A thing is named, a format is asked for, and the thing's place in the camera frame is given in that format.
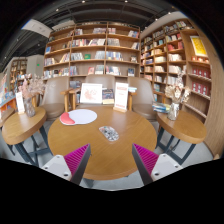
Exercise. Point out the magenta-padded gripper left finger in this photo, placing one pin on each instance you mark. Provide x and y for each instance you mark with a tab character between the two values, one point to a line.
76	160

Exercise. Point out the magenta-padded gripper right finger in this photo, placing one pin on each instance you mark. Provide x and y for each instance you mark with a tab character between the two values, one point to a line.
146	160

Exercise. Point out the beige wooden armchair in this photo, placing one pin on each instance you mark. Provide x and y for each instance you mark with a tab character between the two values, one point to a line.
55	93
100	79
141	96

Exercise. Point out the orange book display counter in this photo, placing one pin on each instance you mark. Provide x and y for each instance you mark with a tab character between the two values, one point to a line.
6	103

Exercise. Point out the stack of books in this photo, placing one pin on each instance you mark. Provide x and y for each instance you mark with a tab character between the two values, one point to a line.
161	107

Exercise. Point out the white red sign wooden base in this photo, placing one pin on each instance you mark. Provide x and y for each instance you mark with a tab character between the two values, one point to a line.
121	95

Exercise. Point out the small white table sign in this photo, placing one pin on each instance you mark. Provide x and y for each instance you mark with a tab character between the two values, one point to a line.
20	101

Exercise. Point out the dark cover book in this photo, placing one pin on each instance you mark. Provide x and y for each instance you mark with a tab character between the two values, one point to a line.
108	96

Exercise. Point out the white framed picture card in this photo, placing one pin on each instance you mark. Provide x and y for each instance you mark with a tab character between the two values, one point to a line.
91	93

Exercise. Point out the glass vase beige dried flowers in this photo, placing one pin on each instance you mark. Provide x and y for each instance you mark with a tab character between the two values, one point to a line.
173	111

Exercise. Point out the glass vase pink dried flowers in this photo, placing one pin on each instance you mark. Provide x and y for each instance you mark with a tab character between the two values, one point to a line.
29	108

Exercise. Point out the wide wooden bookshelf unit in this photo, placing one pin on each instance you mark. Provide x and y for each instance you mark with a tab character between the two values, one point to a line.
86	50

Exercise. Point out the ceiling spot lights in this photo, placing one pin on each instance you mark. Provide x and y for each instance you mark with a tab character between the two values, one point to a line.
56	10

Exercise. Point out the light blue book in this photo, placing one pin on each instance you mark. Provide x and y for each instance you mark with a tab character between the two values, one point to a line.
132	89

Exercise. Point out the white mouse pad red rest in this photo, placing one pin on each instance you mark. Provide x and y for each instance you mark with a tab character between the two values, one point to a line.
83	116

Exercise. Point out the transparent computer mouse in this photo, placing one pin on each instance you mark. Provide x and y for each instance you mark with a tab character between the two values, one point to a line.
109	133

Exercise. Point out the round wooden side table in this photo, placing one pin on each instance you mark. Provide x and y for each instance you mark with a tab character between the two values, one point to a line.
23	125
183	126
5	116

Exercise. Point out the small distant bookshelf unit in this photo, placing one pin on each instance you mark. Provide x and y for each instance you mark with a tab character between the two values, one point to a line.
18	68

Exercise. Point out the curved wooden bookshelf unit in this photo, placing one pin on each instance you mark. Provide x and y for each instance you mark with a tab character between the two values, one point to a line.
176	63

